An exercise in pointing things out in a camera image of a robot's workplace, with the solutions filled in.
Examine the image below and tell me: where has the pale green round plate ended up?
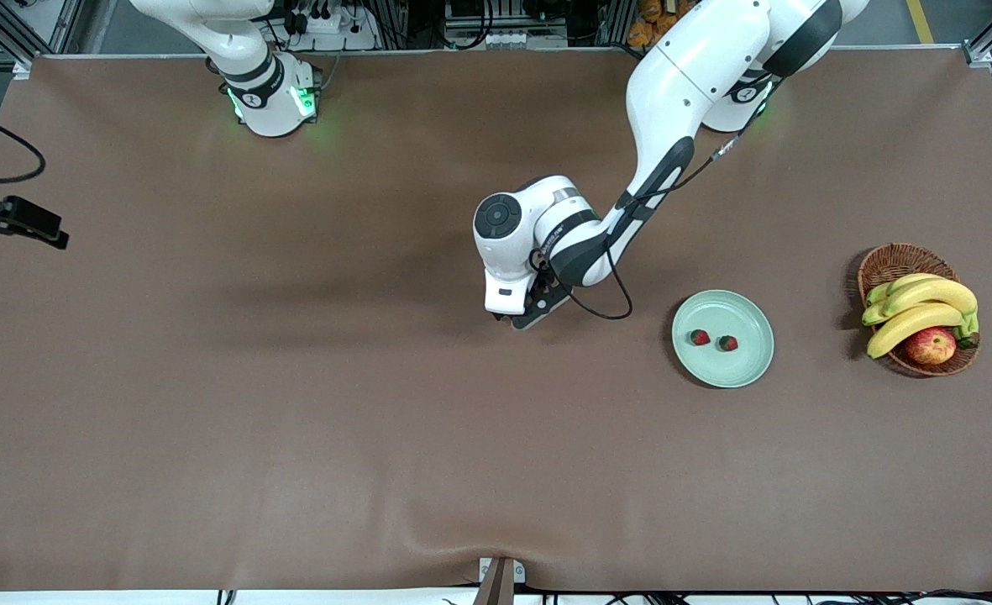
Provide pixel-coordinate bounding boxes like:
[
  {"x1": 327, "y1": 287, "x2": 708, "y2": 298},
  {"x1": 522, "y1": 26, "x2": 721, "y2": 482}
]
[{"x1": 671, "y1": 289, "x2": 775, "y2": 389}]

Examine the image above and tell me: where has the brown table mat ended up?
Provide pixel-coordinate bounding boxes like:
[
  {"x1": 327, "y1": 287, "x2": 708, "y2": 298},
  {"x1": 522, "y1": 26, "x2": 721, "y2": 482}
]
[{"x1": 0, "y1": 46, "x2": 992, "y2": 593}]

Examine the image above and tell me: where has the white socket strip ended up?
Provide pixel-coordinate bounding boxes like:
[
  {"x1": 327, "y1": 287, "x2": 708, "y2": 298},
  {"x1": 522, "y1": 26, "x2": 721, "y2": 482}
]
[{"x1": 479, "y1": 31, "x2": 569, "y2": 49}]

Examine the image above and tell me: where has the bag of orange bread rolls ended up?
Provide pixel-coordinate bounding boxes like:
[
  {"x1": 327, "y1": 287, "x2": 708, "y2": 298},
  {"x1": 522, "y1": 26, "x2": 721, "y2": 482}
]
[{"x1": 627, "y1": 0, "x2": 690, "y2": 48}]

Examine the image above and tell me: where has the white power strip with plugs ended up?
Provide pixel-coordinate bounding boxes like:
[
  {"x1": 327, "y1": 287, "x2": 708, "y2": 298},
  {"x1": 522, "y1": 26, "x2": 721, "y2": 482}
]
[{"x1": 281, "y1": 4, "x2": 349, "y2": 36}]

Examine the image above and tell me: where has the brown wicker basket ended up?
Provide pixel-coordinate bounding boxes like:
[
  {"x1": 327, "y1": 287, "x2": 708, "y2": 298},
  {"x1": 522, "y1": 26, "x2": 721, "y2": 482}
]
[{"x1": 857, "y1": 243, "x2": 982, "y2": 378}]

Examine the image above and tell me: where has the large yellow banana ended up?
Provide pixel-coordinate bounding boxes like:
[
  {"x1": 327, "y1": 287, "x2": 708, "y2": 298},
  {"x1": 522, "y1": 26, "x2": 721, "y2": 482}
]
[
  {"x1": 866, "y1": 302, "x2": 965, "y2": 360},
  {"x1": 880, "y1": 277, "x2": 979, "y2": 318}
]

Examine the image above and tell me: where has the red apple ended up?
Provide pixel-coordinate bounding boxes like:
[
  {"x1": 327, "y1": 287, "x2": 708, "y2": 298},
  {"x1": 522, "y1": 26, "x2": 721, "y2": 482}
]
[{"x1": 905, "y1": 327, "x2": 958, "y2": 366}]

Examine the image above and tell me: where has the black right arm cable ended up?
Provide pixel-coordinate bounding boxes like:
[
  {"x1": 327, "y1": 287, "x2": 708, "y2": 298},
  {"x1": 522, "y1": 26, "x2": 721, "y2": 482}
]
[{"x1": 0, "y1": 105, "x2": 47, "y2": 187}]

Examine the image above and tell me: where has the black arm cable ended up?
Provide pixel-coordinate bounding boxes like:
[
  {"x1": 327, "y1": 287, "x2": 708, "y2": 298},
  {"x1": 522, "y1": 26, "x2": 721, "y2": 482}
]
[
  {"x1": 0, "y1": 105, "x2": 47, "y2": 187},
  {"x1": 529, "y1": 76, "x2": 778, "y2": 322}
]

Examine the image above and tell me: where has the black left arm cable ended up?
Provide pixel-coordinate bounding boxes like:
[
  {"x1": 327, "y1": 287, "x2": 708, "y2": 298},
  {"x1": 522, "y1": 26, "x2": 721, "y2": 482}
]
[{"x1": 529, "y1": 76, "x2": 778, "y2": 322}]

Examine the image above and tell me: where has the metal clamp bracket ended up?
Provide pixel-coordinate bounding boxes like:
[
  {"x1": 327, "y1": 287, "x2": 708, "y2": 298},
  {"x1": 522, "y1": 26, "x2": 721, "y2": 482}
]
[{"x1": 479, "y1": 557, "x2": 527, "y2": 584}]

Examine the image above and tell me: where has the grey camera stand post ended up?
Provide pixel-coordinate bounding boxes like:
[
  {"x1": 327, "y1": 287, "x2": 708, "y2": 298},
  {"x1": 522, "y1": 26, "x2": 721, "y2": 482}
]
[{"x1": 472, "y1": 559, "x2": 516, "y2": 605}]

